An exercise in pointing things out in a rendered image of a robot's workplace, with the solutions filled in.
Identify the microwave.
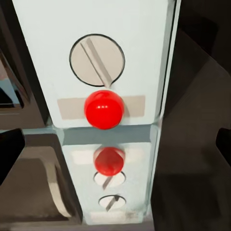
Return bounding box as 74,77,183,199
0,0,181,130

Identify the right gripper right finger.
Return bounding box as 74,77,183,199
216,128,231,167

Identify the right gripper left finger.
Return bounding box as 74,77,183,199
0,128,25,186

